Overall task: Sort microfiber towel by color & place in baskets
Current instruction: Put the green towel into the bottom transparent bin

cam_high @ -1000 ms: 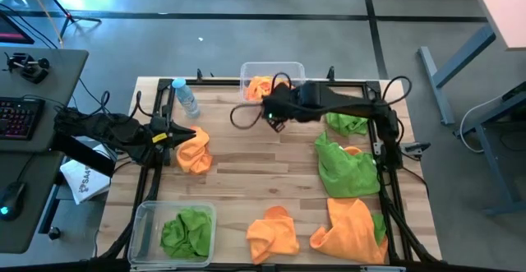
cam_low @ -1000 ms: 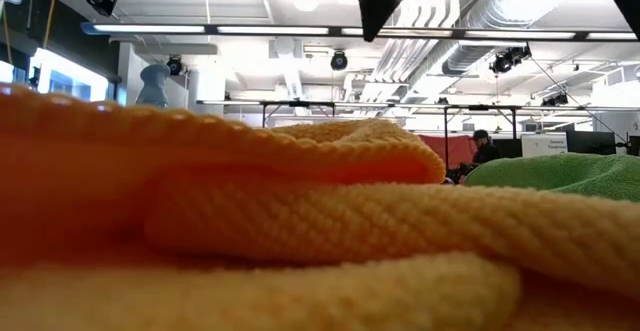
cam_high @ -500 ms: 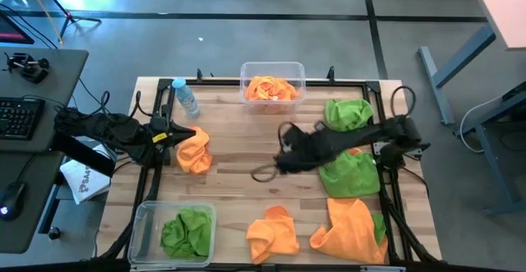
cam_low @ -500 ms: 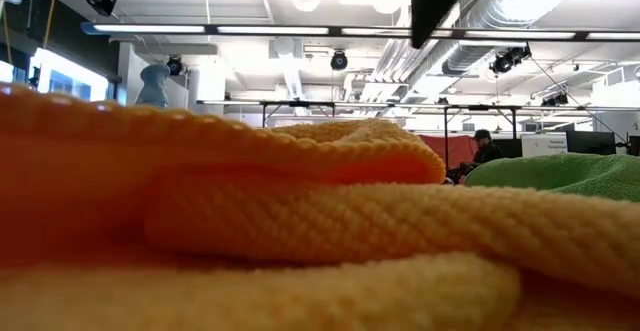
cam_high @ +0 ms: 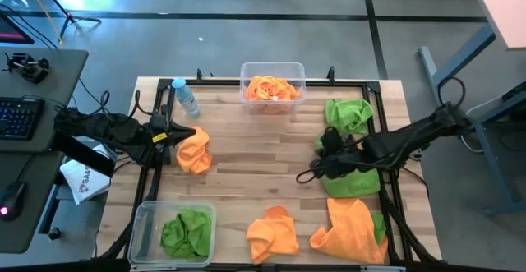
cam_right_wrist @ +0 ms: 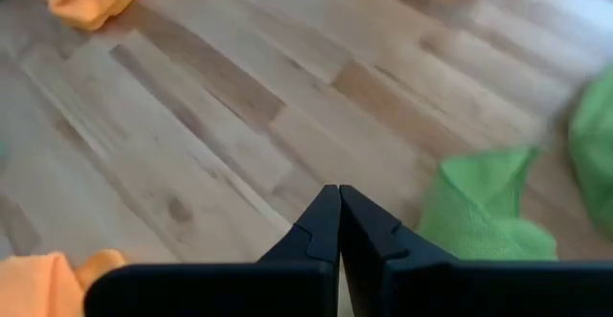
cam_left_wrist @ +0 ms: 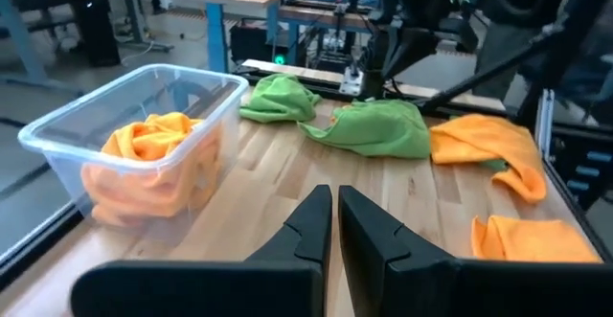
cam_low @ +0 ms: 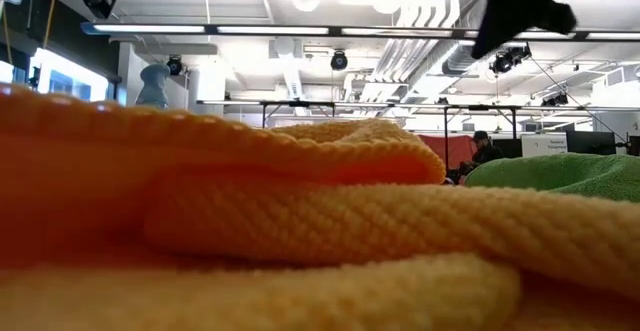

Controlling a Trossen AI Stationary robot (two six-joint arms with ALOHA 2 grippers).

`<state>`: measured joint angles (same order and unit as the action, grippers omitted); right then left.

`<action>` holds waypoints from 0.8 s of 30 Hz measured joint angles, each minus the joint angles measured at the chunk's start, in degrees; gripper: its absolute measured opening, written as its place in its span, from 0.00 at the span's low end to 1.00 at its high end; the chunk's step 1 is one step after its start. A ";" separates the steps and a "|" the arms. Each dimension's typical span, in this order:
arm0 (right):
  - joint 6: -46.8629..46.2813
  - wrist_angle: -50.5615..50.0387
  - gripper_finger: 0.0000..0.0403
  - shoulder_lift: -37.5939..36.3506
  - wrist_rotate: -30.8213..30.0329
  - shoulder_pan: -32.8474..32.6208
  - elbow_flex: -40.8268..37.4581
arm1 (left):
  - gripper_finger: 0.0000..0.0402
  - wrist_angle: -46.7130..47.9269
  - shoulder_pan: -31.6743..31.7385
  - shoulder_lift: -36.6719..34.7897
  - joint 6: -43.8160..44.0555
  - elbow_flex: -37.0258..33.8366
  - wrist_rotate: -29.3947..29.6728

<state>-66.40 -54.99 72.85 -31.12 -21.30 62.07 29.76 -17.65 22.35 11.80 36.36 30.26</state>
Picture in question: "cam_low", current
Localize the pale blue spray bottle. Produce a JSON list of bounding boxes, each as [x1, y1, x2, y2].
[[135, 63, 172, 110]]

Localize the white sign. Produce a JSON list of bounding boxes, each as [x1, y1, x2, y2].
[[521, 133, 569, 159]]

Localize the black ceiling spotlight cluster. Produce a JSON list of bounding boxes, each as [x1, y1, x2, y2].
[[489, 44, 533, 76]]

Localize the black background rig frame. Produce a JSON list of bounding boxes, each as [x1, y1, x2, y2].
[[196, 99, 640, 145]]

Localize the person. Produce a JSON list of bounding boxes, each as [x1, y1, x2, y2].
[[446, 129, 505, 186]]

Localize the orange microfiber towel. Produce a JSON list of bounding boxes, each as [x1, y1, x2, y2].
[[0, 83, 640, 331]]

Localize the green microfiber towel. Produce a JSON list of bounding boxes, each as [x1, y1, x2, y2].
[[464, 153, 640, 203]]

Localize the black monitor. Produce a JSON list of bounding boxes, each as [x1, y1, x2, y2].
[[566, 130, 617, 156]]

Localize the long LED light bar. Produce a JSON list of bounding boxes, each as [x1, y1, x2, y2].
[[79, 20, 640, 42]]

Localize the orange-red partition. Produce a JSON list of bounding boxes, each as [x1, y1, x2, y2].
[[417, 133, 476, 172]]

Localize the orange cable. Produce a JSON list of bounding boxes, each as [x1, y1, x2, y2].
[[42, 0, 59, 50]]

